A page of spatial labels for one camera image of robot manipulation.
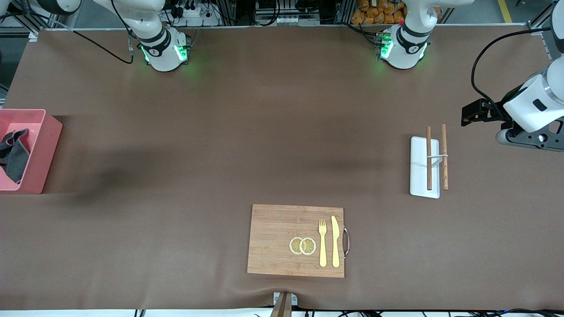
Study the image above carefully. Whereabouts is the grey and red cloth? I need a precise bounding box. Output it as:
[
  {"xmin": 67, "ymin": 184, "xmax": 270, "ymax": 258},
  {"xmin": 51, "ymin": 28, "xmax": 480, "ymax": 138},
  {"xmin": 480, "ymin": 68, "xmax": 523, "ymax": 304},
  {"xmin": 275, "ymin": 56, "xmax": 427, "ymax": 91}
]
[{"xmin": 0, "ymin": 129, "xmax": 30, "ymax": 184}]

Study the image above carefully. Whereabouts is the brown wooden chopstick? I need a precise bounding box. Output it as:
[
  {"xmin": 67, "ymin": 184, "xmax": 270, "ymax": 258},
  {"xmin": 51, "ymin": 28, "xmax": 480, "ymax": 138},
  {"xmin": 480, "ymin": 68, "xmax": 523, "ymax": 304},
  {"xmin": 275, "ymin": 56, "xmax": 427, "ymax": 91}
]
[
  {"xmin": 441, "ymin": 124, "xmax": 449, "ymax": 191},
  {"xmin": 426, "ymin": 126, "xmax": 433, "ymax": 191}
]

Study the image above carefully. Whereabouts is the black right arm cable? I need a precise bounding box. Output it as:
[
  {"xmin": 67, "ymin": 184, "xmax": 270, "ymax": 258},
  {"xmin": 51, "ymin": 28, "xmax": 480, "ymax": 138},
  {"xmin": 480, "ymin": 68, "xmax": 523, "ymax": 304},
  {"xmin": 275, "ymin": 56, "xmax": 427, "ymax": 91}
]
[{"xmin": 0, "ymin": 11, "xmax": 135, "ymax": 64}]

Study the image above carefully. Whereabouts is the white chopstick rest tray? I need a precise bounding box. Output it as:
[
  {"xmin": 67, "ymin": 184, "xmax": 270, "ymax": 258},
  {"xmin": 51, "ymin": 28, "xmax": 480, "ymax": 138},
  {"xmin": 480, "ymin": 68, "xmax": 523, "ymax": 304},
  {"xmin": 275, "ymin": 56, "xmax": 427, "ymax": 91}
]
[{"xmin": 410, "ymin": 136, "xmax": 441, "ymax": 199}]

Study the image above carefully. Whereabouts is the white power strip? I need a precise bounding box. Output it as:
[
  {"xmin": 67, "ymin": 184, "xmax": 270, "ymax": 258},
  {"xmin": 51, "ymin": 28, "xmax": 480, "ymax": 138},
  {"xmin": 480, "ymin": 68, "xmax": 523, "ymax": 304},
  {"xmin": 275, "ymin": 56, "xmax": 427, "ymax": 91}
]
[{"xmin": 172, "ymin": 4, "xmax": 221, "ymax": 27}]

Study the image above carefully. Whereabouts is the pink plastic bin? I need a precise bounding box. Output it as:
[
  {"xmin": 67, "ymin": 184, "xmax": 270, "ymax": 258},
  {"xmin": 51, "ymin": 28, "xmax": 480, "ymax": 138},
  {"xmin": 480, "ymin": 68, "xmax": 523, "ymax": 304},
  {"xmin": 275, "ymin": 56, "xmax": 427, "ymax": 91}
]
[{"xmin": 0, "ymin": 109, "xmax": 63, "ymax": 195}]

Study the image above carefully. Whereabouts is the yellow knife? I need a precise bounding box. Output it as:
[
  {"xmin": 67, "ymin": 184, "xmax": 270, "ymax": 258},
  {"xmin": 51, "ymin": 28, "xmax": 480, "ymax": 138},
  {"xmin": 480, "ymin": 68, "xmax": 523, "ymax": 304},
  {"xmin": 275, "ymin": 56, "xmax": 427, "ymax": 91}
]
[{"xmin": 331, "ymin": 215, "xmax": 341, "ymax": 268}]

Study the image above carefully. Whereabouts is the brown leather table mat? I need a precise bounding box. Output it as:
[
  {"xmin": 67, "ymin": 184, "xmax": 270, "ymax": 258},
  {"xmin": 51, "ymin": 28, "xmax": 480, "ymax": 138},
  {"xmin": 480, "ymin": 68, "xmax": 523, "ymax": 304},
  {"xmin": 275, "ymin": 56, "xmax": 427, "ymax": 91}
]
[{"xmin": 0, "ymin": 24, "xmax": 564, "ymax": 311}]

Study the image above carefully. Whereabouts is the yellow fork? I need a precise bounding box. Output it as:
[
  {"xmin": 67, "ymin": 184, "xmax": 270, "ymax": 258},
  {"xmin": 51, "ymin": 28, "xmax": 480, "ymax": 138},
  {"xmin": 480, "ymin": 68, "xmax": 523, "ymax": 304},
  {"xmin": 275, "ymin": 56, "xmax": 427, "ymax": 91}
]
[{"xmin": 318, "ymin": 219, "xmax": 328, "ymax": 268}]

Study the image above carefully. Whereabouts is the brown wooden post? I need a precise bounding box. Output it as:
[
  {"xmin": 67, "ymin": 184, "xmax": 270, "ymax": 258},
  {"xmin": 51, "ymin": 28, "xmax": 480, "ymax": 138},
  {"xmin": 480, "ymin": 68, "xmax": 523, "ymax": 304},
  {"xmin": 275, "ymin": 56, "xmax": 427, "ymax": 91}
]
[{"xmin": 270, "ymin": 293, "xmax": 292, "ymax": 317}]

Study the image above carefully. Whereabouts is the bamboo cutting board with handle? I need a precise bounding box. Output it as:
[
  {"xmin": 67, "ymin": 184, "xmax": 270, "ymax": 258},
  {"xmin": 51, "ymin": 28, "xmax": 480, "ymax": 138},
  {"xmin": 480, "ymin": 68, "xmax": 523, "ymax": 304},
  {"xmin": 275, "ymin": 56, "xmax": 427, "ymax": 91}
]
[{"xmin": 247, "ymin": 204, "xmax": 351, "ymax": 279}]

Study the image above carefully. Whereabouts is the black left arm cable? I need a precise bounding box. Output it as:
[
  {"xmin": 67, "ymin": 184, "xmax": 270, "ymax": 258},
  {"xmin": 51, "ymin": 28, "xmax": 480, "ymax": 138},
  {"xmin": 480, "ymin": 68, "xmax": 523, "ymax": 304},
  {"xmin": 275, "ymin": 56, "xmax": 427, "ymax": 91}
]
[{"xmin": 471, "ymin": 26, "xmax": 553, "ymax": 115}]

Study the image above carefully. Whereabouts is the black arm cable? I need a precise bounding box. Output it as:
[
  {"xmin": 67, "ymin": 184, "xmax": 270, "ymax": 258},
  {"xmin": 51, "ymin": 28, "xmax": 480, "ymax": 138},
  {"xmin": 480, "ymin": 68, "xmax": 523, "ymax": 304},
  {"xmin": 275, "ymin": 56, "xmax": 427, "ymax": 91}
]
[
  {"xmin": 0, "ymin": 11, "xmax": 135, "ymax": 64},
  {"xmin": 471, "ymin": 26, "xmax": 553, "ymax": 115}
]

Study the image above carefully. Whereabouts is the white multi-socket box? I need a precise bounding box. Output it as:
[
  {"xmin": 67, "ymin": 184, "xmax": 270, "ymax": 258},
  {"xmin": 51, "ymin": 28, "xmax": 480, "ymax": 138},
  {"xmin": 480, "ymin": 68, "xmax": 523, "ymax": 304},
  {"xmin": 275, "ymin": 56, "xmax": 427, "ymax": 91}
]
[{"xmin": 256, "ymin": 15, "xmax": 320, "ymax": 26}]

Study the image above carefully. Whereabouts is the orange packaged breads pile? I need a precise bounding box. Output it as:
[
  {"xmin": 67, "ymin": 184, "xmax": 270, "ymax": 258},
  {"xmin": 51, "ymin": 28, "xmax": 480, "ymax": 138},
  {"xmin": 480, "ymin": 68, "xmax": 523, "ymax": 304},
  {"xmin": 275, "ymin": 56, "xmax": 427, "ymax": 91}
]
[{"xmin": 351, "ymin": 0, "xmax": 441, "ymax": 25}]

